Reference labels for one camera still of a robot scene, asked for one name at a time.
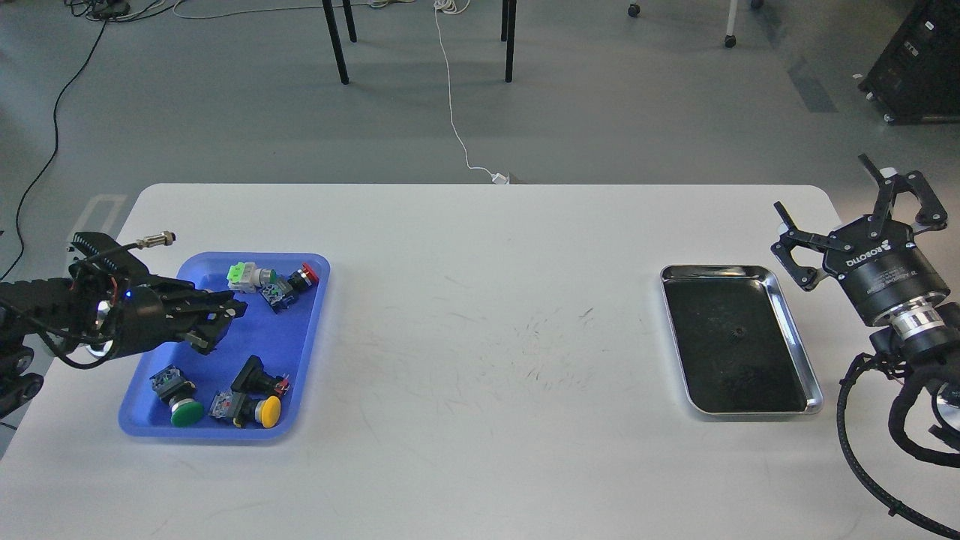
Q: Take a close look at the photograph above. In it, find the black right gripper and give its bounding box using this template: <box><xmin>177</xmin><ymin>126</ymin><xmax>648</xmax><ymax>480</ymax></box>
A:
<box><xmin>770</xmin><ymin>154</ymin><xmax>950</xmax><ymax>328</ymax></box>

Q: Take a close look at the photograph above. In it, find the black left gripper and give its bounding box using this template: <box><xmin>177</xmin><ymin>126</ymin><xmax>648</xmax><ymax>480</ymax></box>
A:
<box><xmin>94</xmin><ymin>277</ymin><xmax>249</xmax><ymax>359</ymax></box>

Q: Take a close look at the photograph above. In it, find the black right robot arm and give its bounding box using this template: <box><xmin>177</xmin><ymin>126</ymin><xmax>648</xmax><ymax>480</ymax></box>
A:
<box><xmin>771</xmin><ymin>154</ymin><xmax>959</xmax><ymax>539</ymax></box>

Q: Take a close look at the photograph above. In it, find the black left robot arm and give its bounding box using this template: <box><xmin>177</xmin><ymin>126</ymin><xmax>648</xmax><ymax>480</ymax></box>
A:
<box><xmin>1</xmin><ymin>230</ymin><xmax>248</xmax><ymax>416</ymax></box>

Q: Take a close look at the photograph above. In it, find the green mushroom push button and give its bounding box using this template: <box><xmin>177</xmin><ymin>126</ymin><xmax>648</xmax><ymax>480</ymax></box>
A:
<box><xmin>149</xmin><ymin>365</ymin><xmax>205</xmax><ymax>428</ymax></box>

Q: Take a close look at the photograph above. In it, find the blue plastic tray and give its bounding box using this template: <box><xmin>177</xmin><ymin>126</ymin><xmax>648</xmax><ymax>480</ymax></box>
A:
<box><xmin>118</xmin><ymin>250</ymin><xmax>332</xmax><ymax>445</ymax></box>

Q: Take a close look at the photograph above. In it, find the silver metal tray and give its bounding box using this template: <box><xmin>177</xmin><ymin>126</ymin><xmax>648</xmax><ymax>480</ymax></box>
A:
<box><xmin>659</xmin><ymin>265</ymin><xmax>824</xmax><ymax>419</ymax></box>

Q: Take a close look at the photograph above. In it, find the black equipment case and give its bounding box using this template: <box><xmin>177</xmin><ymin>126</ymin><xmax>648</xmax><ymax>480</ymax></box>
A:
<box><xmin>858</xmin><ymin>1</ymin><xmax>959</xmax><ymax>125</ymax></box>

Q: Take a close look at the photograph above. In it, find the black table leg left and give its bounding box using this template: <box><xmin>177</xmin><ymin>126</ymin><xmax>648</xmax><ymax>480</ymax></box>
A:
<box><xmin>321</xmin><ymin>0</ymin><xmax>358</xmax><ymax>86</ymax></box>

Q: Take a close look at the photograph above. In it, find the black table leg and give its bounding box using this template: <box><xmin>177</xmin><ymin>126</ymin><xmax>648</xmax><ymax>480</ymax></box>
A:
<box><xmin>500</xmin><ymin>0</ymin><xmax>518</xmax><ymax>83</ymax></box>
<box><xmin>321</xmin><ymin>0</ymin><xmax>358</xmax><ymax>86</ymax></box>

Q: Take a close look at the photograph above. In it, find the black table leg right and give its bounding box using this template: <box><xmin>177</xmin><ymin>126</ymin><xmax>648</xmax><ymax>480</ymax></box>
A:
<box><xmin>500</xmin><ymin>0</ymin><xmax>518</xmax><ymax>83</ymax></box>

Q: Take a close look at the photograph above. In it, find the light green push button switch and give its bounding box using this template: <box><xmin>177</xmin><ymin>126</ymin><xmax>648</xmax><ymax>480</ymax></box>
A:
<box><xmin>226</xmin><ymin>261</ymin><xmax>277</xmax><ymax>293</ymax></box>

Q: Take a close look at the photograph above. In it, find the black push button switch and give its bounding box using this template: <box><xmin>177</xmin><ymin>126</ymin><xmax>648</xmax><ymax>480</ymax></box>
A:
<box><xmin>230</xmin><ymin>355</ymin><xmax>291</xmax><ymax>398</ymax></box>

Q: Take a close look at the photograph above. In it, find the red push button switch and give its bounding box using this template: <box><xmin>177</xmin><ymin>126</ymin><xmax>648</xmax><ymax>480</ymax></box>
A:
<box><xmin>259</xmin><ymin>262</ymin><xmax>320</xmax><ymax>314</ymax></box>

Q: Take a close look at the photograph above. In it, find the yellow push button switch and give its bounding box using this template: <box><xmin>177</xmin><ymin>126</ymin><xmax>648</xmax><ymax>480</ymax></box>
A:
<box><xmin>207</xmin><ymin>391</ymin><xmax>282</xmax><ymax>428</ymax></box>

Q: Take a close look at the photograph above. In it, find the black cable on floor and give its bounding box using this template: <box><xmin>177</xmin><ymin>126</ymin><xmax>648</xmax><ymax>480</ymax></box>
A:
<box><xmin>0</xmin><ymin>0</ymin><xmax>130</xmax><ymax>284</ymax></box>

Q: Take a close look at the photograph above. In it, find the white cable on floor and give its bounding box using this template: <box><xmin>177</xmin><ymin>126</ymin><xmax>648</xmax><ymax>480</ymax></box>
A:
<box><xmin>433</xmin><ymin>0</ymin><xmax>500</xmax><ymax>181</ymax></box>

